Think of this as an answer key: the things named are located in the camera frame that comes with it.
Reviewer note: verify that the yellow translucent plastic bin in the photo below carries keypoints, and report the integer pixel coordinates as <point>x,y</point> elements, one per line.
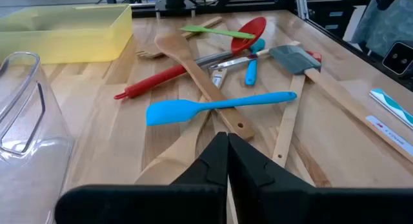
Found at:
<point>64,40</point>

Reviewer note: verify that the red slotted spoon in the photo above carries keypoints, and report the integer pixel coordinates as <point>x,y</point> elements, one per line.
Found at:
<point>255,25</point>

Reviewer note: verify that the large wooden spoon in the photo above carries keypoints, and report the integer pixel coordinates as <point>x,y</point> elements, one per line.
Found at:
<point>174,46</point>

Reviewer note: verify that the black table-level camera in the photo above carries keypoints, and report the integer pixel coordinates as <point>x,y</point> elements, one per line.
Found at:
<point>398,57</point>

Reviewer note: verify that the slim teal silicone spatula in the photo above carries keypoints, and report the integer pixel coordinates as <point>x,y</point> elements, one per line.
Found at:
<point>251,72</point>

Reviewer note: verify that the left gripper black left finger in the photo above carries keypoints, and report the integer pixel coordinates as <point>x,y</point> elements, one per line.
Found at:
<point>193,201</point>

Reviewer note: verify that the light blue silicone spatula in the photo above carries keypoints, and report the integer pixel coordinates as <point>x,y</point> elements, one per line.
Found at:
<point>174,111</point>

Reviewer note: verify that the grey-green padded chair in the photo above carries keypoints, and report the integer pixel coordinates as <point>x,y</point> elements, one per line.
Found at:
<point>387,24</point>

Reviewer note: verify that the silver aluminium frame post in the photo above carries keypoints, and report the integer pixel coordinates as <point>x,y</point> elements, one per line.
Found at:
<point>301,4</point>

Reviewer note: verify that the clear plastic bin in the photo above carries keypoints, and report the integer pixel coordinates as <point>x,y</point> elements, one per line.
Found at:
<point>32,169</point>

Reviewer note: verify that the green silicone spatula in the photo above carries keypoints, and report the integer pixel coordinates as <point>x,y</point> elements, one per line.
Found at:
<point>219,32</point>

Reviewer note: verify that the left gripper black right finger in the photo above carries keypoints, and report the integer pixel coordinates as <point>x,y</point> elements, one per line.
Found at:
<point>274,201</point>

